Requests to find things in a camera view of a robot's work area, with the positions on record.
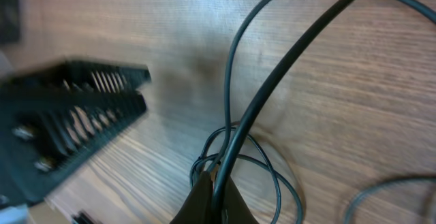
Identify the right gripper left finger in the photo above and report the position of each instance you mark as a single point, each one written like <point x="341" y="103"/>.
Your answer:
<point x="197" y="207"/>

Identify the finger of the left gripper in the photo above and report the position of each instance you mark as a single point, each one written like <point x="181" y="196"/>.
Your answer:
<point x="78" y="76"/>
<point x="46" y="137"/>

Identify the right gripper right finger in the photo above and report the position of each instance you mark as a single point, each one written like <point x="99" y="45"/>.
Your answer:
<point x="235" y="210"/>

